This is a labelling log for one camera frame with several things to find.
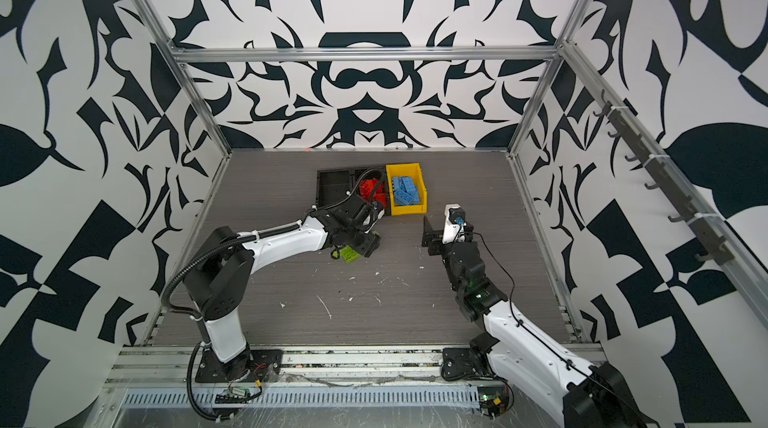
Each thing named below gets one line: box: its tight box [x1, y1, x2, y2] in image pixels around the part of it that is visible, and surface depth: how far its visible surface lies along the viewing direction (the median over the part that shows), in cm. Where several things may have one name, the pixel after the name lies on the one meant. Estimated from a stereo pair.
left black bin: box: [316, 169, 356, 208], surface depth 104 cm
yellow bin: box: [385, 163, 428, 216], surface depth 102 cm
